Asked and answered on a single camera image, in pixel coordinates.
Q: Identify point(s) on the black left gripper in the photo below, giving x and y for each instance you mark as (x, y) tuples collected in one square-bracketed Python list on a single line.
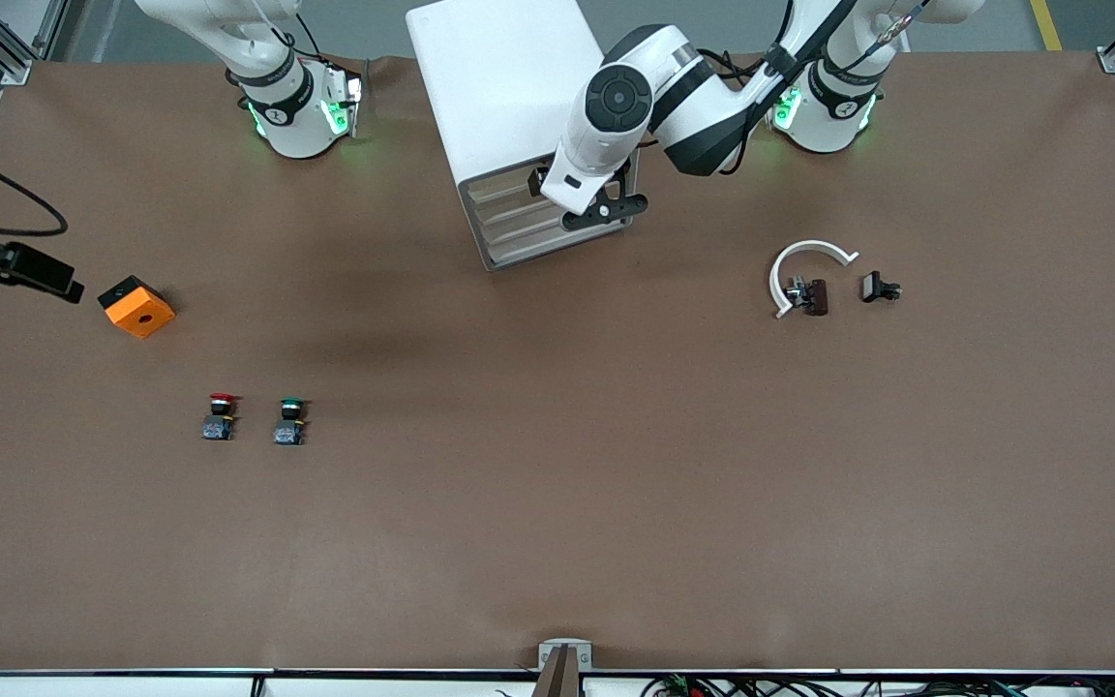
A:
[(537, 181)]

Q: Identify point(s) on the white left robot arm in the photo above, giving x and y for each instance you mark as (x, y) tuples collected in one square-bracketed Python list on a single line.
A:
[(674, 87)]

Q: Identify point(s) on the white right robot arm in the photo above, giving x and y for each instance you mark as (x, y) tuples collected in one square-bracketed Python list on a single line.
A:
[(291, 106)]

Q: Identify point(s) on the red push button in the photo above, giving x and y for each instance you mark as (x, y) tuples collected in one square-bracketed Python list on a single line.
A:
[(220, 413)]

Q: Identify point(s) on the green push button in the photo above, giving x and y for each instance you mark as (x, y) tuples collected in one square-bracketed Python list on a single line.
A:
[(290, 418)]

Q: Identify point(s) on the orange box with hole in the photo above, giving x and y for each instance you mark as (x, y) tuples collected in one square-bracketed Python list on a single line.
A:
[(139, 310)]

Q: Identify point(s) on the small brown component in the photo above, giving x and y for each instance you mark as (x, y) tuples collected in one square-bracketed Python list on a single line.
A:
[(814, 296)]

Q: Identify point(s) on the small black component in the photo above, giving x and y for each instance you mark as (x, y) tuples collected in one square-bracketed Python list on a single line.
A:
[(875, 287)]

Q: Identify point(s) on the brown table cover mat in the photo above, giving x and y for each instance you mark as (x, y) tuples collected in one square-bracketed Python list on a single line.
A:
[(557, 484)]

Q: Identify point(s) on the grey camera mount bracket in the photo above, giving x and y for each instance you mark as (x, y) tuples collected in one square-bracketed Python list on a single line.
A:
[(564, 668)]

